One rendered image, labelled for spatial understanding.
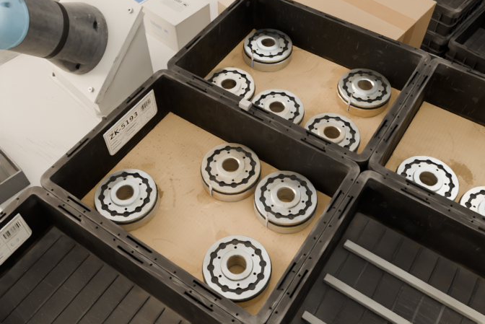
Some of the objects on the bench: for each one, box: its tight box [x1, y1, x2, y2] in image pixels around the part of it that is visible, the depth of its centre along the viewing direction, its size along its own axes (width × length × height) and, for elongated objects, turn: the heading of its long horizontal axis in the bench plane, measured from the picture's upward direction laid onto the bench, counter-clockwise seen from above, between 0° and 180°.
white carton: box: [123, 0, 211, 53], centre depth 127 cm, size 20×12×9 cm, turn 48°
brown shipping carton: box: [275, 0, 437, 49], centre depth 118 cm, size 30×22×16 cm
